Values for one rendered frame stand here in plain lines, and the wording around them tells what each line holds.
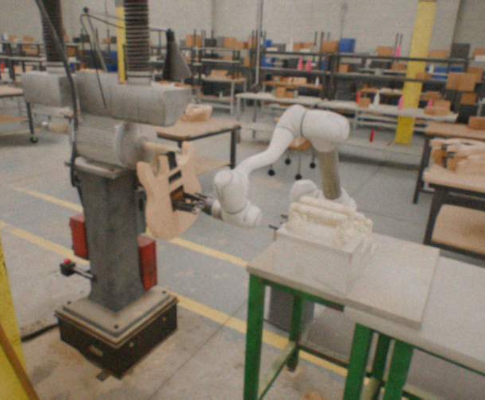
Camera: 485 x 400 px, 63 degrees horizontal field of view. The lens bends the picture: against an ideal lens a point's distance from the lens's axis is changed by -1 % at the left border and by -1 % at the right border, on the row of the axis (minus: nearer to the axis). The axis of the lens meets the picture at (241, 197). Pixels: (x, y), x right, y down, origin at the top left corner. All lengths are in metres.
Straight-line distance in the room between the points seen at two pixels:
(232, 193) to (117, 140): 0.66
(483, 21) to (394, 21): 2.15
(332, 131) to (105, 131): 1.03
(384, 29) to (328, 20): 1.68
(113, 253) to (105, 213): 0.23
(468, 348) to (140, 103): 1.43
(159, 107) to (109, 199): 0.66
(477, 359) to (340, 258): 0.46
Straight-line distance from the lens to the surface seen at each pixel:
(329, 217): 1.30
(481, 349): 1.42
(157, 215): 1.73
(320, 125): 1.83
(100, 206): 2.14
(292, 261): 1.41
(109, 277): 2.31
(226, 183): 1.45
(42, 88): 2.21
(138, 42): 1.74
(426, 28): 8.29
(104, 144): 1.97
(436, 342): 1.38
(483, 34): 12.38
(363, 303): 1.40
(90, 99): 2.05
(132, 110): 1.73
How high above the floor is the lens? 1.69
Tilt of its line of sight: 21 degrees down
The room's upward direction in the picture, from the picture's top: 2 degrees clockwise
